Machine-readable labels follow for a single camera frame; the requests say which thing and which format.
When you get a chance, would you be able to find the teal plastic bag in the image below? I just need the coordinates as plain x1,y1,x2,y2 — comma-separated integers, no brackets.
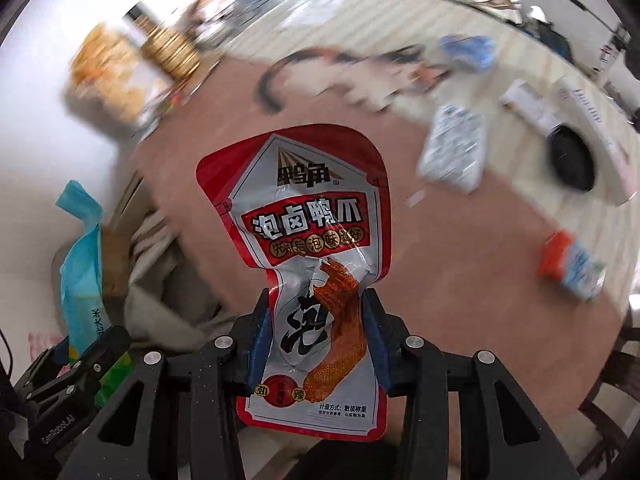
54,180,132,408

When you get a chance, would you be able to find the gold bottle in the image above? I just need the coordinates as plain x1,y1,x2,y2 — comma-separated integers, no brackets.
141,27,202,82

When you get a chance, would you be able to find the small white box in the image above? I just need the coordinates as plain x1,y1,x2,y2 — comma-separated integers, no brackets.
500,80,566,136

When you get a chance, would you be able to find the red snack packet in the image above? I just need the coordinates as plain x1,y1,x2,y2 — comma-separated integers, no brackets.
196,125,392,442

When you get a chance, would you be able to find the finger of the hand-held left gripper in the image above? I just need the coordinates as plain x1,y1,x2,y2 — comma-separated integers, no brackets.
12,341,72,403
64,326,132,398

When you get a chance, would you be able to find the yellow snack bag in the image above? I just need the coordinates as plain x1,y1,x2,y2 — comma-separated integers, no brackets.
67,22,151,123

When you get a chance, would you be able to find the long white box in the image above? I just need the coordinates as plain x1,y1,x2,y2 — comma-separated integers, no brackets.
552,77,640,206

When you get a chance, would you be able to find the orange and blue carton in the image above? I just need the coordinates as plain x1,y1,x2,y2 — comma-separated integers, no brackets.
537,231,608,302

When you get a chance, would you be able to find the dark wooden chair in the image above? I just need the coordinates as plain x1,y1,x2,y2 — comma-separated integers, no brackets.
575,305,640,478

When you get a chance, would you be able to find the blue and white packet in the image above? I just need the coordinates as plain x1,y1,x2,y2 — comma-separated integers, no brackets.
440,35,496,72

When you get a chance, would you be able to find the cat print table mat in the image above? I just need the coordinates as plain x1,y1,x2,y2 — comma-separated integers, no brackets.
130,0,640,411

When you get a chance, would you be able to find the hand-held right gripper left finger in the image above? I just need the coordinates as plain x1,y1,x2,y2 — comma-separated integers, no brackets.
60,289,274,480

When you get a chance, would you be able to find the white cloth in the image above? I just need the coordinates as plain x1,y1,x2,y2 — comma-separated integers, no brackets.
122,210,236,356

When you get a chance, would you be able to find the black round lid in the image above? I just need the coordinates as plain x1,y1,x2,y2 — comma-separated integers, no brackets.
546,127,597,192

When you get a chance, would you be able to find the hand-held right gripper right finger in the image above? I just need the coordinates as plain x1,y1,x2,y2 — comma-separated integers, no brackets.
362,287,581,480

